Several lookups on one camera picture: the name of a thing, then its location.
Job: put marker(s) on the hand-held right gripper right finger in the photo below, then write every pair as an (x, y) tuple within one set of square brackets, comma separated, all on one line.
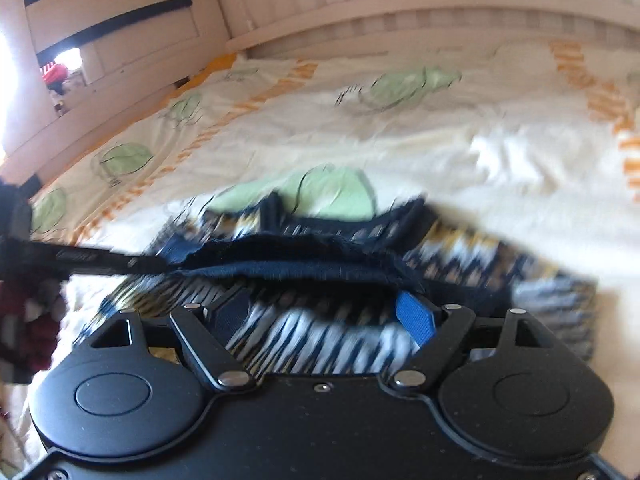
[(412, 320)]

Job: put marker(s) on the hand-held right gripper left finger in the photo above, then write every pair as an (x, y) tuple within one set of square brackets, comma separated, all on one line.
[(232, 317)]

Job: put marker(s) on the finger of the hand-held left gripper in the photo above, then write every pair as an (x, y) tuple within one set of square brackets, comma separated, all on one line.
[(90, 261)]

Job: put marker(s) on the patterned knit sweater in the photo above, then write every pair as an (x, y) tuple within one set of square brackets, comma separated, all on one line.
[(465, 255)]

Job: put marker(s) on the person's red plaid clothing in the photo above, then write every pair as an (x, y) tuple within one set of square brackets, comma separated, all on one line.
[(35, 330)]

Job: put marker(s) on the red cloth item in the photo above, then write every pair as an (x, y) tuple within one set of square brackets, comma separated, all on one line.
[(55, 74)]

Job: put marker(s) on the leaf print duvet cover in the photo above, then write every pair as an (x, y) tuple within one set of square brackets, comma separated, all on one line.
[(400, 150)]

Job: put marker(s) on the white wooden bed frame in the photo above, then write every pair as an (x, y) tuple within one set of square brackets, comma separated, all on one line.
[(400, 17)]

